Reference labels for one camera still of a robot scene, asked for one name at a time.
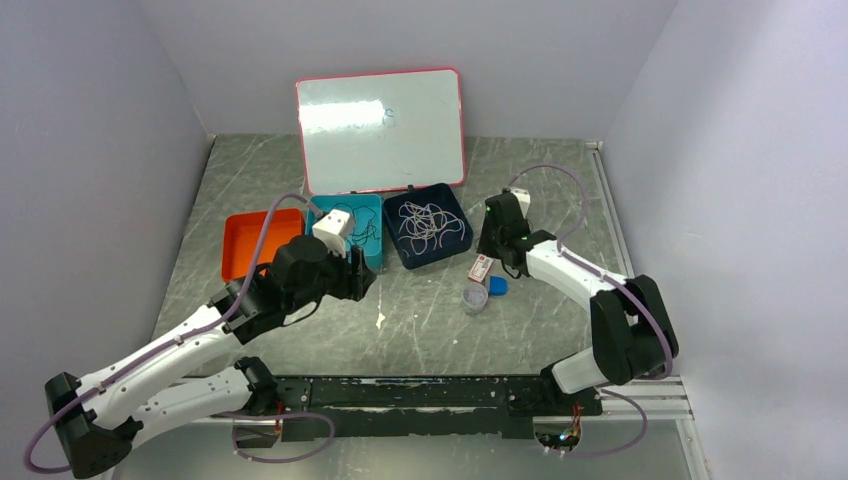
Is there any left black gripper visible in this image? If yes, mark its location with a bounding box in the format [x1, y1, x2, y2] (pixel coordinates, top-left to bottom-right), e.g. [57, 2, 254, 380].
[286, 236, 376, 312]

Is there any light blue tray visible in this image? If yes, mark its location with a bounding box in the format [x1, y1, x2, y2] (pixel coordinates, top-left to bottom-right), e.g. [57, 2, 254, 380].
[311, 193, 383, 272]

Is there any navy blue tray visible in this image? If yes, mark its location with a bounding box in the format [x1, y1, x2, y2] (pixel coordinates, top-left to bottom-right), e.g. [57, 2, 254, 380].
[383, 183, 474, 270]

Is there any white cable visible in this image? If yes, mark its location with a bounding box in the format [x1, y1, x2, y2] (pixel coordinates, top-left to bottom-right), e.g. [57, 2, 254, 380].
[396, 200, 465, 256]

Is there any orange tray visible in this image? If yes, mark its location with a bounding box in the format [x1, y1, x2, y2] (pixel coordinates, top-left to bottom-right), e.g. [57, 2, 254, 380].
[220, 208, 304, 283]

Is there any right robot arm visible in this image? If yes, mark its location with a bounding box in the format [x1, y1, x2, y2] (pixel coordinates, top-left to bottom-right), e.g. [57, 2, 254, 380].
[478, 190, 679, 414]

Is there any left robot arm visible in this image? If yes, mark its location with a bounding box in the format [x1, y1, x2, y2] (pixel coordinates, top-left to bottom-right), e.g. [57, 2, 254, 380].
[45, 234, 376, 479]

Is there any red white staples box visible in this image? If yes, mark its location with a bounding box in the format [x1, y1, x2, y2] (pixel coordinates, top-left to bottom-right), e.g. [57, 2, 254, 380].
[467, 254, 494, 283]

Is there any blue grey eraser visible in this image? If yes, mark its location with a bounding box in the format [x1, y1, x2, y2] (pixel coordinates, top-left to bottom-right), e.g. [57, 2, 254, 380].
[488, 276, 509, 297]

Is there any clear jar of clips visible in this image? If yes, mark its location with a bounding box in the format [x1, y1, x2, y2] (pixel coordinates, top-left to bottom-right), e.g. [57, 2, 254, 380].
[461, 282, 489, 315]

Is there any pink framed whiteboard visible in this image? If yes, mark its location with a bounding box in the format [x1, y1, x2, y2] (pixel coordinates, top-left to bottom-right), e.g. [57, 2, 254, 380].
[295, 67, 468, 195]

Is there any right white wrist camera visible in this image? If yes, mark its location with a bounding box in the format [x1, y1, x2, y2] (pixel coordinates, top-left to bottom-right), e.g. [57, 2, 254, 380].
[507, 187, 532, 217]

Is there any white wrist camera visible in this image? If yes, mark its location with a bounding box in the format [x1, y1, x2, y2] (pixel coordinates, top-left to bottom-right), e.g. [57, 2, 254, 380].
[507, 187, 532, 217]
[311, 209, 355, 258]

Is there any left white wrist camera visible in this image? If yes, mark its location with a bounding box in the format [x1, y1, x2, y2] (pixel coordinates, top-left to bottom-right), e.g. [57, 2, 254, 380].
[311, 209, 355, 258]

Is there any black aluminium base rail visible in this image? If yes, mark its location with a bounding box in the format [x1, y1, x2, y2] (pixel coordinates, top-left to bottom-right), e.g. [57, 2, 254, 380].
[89, 374, 697, 480]

